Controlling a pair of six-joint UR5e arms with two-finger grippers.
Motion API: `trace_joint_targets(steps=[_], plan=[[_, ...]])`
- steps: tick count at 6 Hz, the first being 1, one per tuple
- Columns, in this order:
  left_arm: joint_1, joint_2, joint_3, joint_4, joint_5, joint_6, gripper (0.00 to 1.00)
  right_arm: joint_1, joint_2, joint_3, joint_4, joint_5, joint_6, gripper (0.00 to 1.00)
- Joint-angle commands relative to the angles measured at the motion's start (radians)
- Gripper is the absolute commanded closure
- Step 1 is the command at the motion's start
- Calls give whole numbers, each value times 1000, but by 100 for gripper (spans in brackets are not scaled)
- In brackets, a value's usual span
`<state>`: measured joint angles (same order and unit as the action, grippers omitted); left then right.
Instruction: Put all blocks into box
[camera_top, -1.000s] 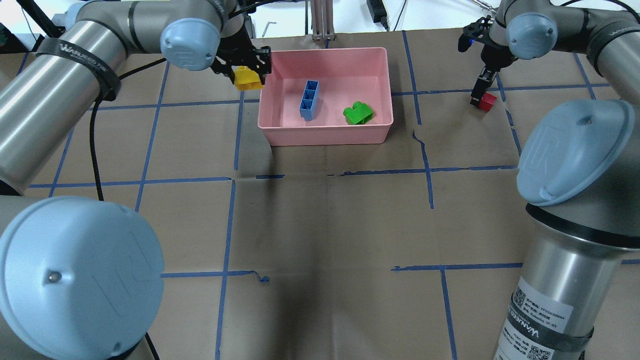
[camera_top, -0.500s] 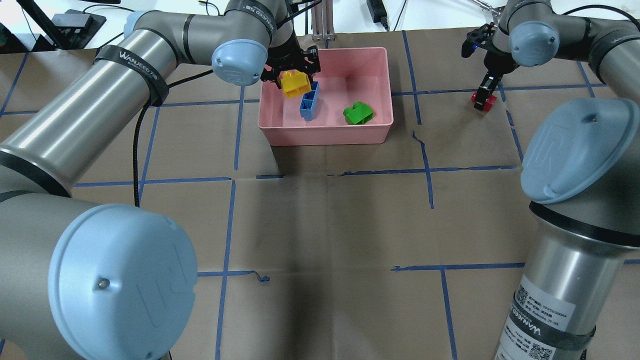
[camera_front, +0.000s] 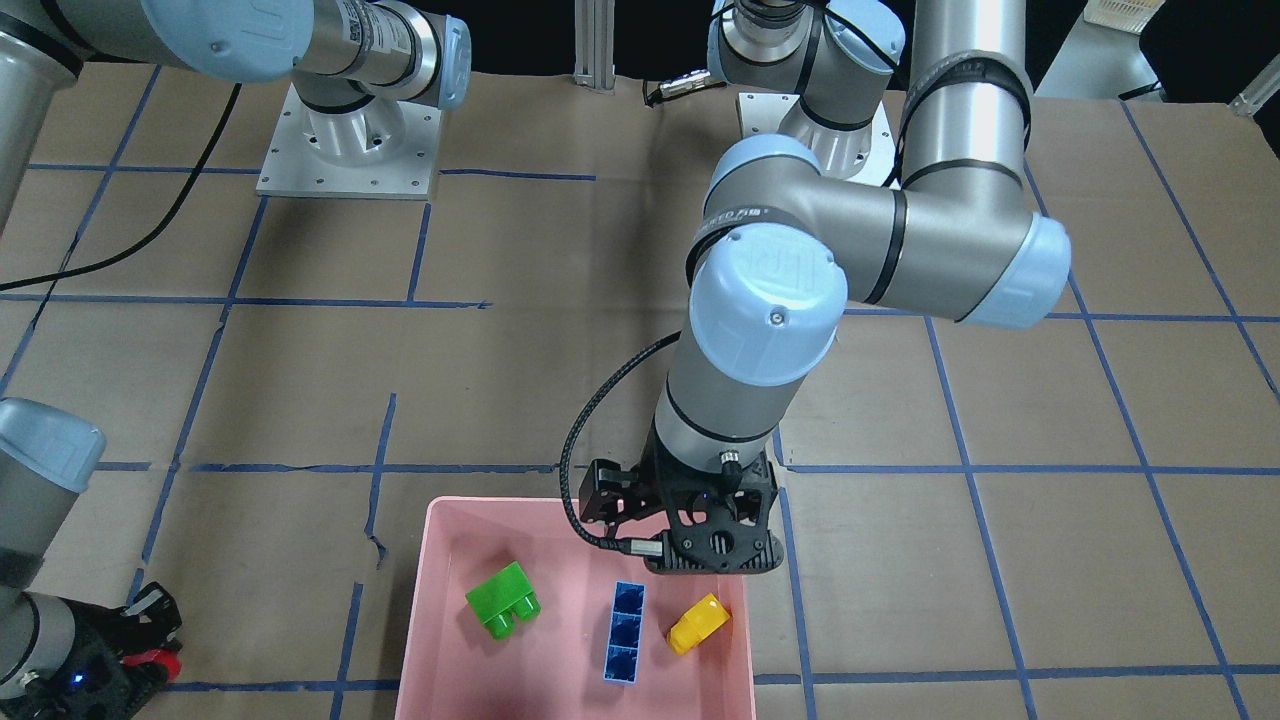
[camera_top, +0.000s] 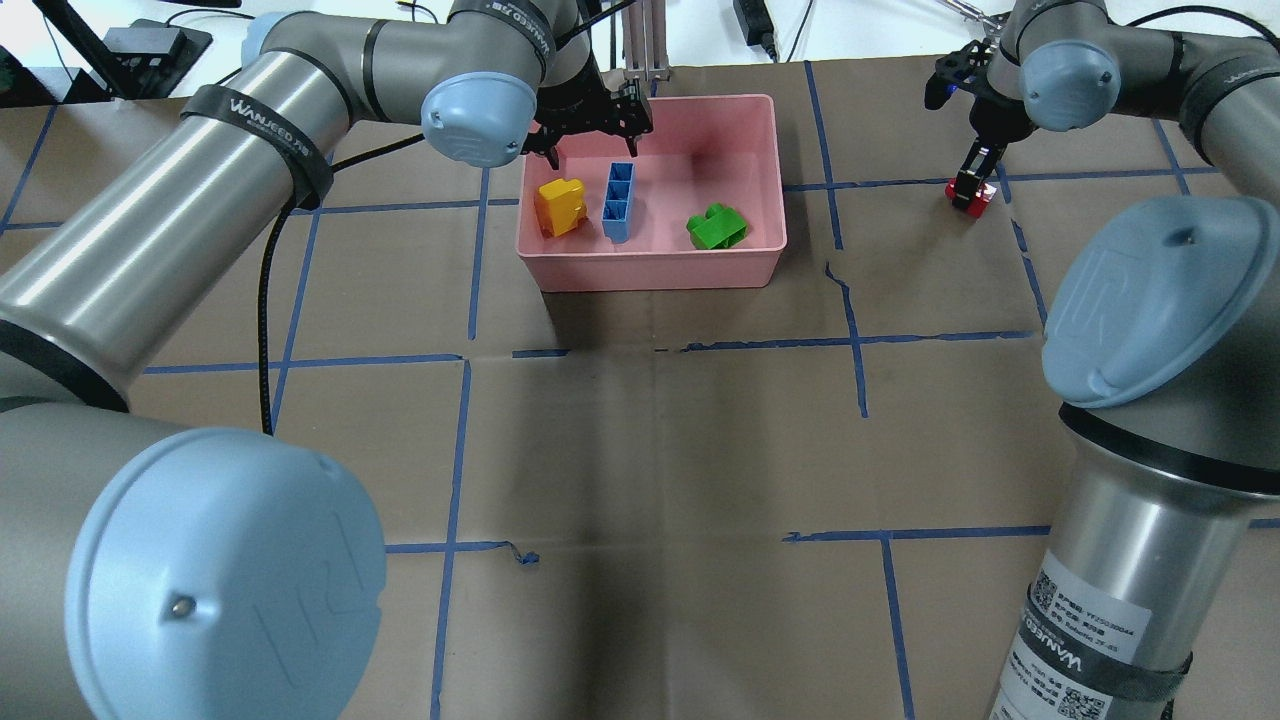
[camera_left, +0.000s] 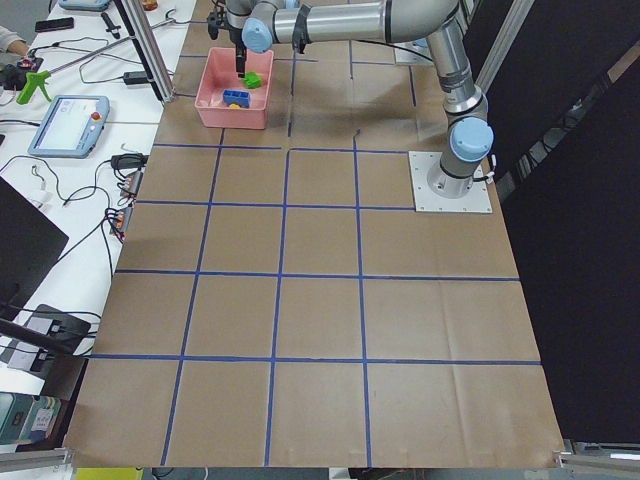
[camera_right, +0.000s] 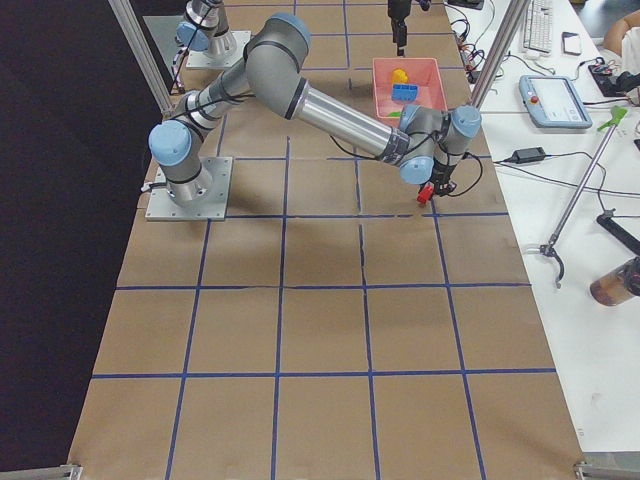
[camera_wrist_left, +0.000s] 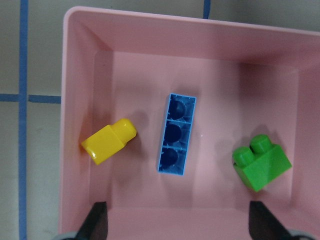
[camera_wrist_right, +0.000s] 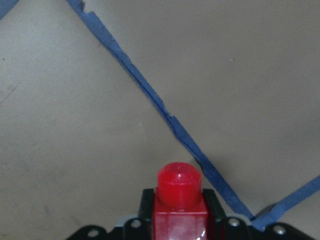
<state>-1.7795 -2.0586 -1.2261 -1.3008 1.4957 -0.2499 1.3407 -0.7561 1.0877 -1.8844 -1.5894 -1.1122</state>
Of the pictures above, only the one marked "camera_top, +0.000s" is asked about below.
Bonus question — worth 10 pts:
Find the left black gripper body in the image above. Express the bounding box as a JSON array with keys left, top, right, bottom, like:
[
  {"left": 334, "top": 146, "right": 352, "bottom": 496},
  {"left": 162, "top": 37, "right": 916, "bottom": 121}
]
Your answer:
[{"left": 520, "top": 70, "right": 654, "bottom": 170}]

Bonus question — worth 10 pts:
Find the blue toy block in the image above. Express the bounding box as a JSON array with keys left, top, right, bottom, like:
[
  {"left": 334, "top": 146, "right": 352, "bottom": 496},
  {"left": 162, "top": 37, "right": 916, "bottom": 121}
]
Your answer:
[{"left": 602, "top": 161, "right": 636, "bottom": 243}]

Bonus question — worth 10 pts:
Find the pink plastic box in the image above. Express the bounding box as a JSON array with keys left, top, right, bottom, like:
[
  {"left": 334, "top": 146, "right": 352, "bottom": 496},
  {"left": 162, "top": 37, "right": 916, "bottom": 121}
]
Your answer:
[{"left": 516, "top": 94, "right": 787, "bottom": 292}]

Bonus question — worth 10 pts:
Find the yellow toy block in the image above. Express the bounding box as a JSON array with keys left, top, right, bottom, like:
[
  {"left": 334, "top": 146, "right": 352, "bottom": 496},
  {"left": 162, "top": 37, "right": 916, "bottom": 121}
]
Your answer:
[{"left": 534, "top": 178, "right": 588, "bottom": 238}]

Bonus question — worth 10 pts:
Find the red toy block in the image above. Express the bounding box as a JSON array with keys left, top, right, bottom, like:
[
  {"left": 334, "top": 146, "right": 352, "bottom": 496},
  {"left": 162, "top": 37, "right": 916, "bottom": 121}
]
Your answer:
[{"left": 945, "top": 178, "right": 1000, "bottom": 219}]

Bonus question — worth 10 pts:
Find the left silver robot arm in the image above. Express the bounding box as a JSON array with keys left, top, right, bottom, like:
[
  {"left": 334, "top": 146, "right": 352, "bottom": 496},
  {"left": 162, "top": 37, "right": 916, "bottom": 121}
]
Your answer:
[{"left": 3, "top": 1, "right": 605, "bottom": 719}]

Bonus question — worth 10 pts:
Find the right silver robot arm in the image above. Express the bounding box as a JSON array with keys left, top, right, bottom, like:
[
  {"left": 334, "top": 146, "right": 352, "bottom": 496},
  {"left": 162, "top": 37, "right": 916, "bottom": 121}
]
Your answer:
[{"left": 925, "top": 1, "right": 1279, "bottom": 719}]

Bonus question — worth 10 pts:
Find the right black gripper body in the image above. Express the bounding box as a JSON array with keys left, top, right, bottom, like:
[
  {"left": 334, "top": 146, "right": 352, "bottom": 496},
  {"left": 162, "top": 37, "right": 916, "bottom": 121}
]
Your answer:
[{"left": 924, "top": 40, "right": 1036, "bottom": 197}]

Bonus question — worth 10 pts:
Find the green toy block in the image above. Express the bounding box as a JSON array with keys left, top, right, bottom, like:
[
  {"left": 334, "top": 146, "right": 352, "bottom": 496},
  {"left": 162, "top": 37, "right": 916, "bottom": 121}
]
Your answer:
[{"left": 685, "top": 202, "right": 749, "bottom": 250}]

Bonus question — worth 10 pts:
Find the black power brick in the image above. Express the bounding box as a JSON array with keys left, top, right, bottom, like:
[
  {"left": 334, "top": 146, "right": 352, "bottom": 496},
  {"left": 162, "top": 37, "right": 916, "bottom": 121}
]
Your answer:
[{"left": 731, "top": 0, "right": 776, "bottom": 54}]

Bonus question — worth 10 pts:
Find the aluminium frame post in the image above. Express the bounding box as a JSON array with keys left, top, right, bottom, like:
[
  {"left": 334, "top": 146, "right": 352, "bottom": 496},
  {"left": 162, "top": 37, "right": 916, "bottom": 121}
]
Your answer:
[{"left": 620, "top": 0, "right": 671, "bottom": 81}]

